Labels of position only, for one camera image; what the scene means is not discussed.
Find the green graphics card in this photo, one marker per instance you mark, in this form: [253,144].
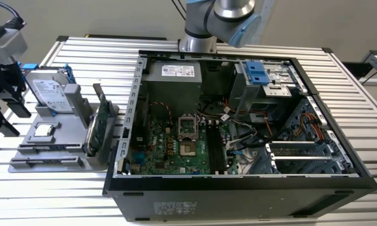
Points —
[100,122]

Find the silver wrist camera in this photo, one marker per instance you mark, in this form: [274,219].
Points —
[9,47]

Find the grey power supply unit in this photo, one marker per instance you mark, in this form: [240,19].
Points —
[172,94]

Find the CPU socket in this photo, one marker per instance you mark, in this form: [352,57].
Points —
[188,149]

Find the blue plastic drive latch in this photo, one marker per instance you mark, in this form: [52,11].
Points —
[256,73]

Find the silver CPU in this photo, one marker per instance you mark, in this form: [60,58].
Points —
[42,130]

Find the blue VGA port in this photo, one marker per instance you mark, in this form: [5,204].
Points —
[138,157]

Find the hard disk in blue carrier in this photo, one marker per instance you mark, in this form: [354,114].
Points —
[48,91]

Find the black RAM slot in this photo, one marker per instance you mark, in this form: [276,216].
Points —
[222,148]
[210,148]
[218,148]
[214,148]

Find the black PC case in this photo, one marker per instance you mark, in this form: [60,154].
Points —
[238,202]

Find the silver metal disk bay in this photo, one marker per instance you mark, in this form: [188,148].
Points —
[301,150]

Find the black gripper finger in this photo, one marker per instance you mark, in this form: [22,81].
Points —
[18,109]
[6,129]

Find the grey parts rack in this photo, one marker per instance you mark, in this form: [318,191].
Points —
[69,131]

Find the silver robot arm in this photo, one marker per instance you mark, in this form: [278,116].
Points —
[225,14]

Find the green motherboard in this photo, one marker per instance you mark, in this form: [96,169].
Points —
[157,150]

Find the silver drive cage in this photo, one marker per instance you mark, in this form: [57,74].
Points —
[276,91]

